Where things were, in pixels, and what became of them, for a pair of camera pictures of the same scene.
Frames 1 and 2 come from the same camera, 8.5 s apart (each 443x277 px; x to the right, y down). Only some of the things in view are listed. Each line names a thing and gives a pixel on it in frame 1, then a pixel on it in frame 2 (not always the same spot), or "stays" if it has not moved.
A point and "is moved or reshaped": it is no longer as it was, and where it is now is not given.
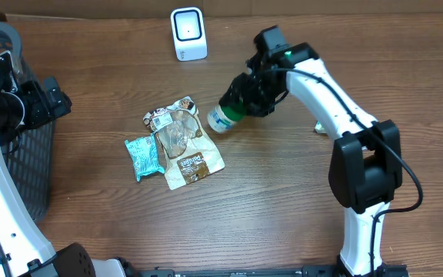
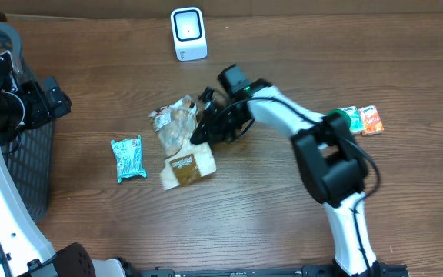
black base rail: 384,270 stays
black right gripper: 243,90 → 218,131
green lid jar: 222,119 is moved or reshaped
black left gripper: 52,99 stays
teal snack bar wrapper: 144,155 → 129,160
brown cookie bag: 188,154 stays
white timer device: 189,33 stays
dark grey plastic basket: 29,152 stays
